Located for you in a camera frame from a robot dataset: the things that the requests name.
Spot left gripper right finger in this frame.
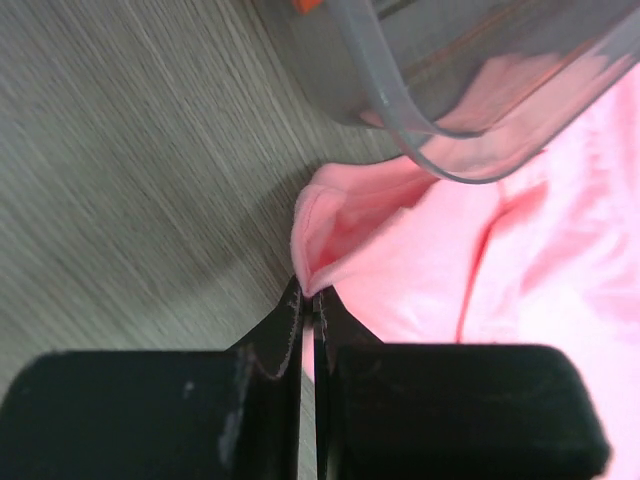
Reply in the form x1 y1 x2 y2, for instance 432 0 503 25
312 288 611 479

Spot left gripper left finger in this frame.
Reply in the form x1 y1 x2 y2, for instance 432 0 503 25
1 280 303 479

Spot light pink t shirt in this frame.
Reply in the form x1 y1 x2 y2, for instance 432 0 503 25
291 70 639 479

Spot clear grey plastic bin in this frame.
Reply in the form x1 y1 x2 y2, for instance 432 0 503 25
256 0 639 184

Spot orange t shirt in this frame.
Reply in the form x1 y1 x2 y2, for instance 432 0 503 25
292 0 323 15

